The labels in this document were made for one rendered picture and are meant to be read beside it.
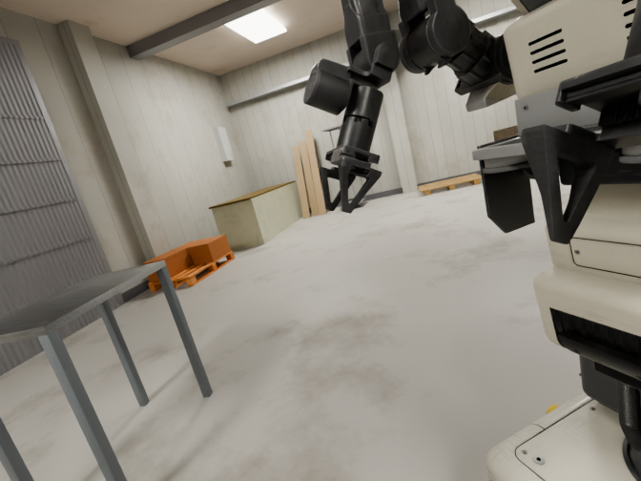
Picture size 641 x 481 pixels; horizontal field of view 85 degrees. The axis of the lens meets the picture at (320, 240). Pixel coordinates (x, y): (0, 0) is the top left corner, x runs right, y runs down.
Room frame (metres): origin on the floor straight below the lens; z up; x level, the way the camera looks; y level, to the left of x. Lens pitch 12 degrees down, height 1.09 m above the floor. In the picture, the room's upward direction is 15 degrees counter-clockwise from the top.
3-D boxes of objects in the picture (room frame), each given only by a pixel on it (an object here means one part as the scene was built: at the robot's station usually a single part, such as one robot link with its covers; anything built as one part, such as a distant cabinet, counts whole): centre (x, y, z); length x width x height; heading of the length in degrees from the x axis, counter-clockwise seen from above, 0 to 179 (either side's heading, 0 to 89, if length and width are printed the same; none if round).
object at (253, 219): (6.87, 0.93, 0.40); 2.37 x 0.77 x 0.81; 162
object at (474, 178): (6.55, -2.64, 0.05); 1.14 x 0.79 x 0.11; 72
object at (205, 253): (4.82, 1.83, 0.20); 1.06 x 0.73 x 0.40; 162
